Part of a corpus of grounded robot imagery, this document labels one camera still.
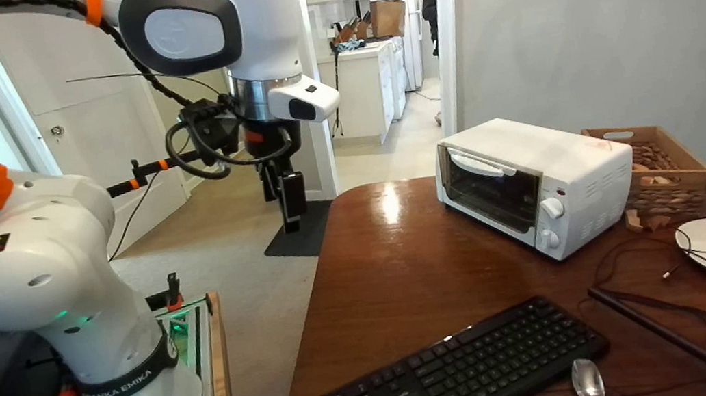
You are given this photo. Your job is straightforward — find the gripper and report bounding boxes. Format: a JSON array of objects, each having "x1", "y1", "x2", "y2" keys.
[{"x1": 241, "y1": 113, "x2": 316, "y2": 238}]

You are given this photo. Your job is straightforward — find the white kitchen cabinet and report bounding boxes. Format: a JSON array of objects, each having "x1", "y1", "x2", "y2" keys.
[{"x1": 315, "y1": 35, "x2": 419, "y2": 152}]

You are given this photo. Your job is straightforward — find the black clamp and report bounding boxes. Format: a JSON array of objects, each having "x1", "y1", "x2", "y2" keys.
[{"x1": 142, "y1": 272, "x2": 187, "y2": 316}]

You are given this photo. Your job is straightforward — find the knife block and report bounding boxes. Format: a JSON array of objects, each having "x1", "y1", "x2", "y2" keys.
[{"x1": 333, "y1": 14, "x2": 375, "y2": 46}]

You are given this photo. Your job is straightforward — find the white door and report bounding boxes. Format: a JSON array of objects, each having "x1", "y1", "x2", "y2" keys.
[{"x1": 0, "y1": 0, "x2": 196, "y2": 271}]

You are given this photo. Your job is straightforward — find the cardboard box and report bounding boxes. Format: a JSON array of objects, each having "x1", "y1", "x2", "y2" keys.
[{"x1": 368, "y1": 0, "x2": 412, "y2": 41}]

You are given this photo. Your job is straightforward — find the toaster oven glass door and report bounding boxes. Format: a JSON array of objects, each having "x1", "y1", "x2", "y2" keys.
[{"x1": 431, "y1": 130, "x2": 551, "y2": 248}]

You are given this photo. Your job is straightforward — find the dark hanging garment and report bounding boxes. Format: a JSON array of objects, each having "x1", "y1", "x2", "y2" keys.
[{"x1": 419, "y1": 0, "x2": 448, "y2": 59}]

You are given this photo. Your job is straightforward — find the black keyboard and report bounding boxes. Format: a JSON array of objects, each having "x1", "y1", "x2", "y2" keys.
[{"x1": 302, "y1": 287, "x2": 618, "y2": 396}]

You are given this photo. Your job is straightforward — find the white oven knob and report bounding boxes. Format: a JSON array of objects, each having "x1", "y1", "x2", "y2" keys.
[
  {"x1": 536, "y1": 227, "x2": 562, "y2": 252},
  {"x1": 539, "y1": 196, "x2": 567, "y2": 222}
]

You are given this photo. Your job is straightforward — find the white toaster oven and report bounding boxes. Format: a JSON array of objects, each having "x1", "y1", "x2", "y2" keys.
[{"x1": 428, "y1": 99, "x2": 648, "y2": 277}]

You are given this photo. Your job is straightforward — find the metal spoon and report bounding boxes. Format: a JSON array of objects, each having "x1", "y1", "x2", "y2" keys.
[{"x1": 568, "y1": 356, "x2": 607, "y2": 396}]

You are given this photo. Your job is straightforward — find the wooden crate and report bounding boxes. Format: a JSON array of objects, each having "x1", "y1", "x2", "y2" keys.
[{"x1": 579, "y1": 111, "x2": 706, "y2": 235}]

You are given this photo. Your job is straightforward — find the black rod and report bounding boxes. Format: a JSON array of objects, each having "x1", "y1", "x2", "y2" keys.
[{"x1": 587, "y1": 270, "x2": 706, "y2": 396}]

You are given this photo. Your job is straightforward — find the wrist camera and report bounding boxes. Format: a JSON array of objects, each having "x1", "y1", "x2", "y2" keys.
[{"x1": 176, "y1": 94, "x2": 246, "y2": 170}]

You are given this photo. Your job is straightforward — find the white oven door handle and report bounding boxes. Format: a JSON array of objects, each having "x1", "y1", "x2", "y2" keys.
[{"x1": 447, "y1": 139, "x2": 519, "y2": 185}]

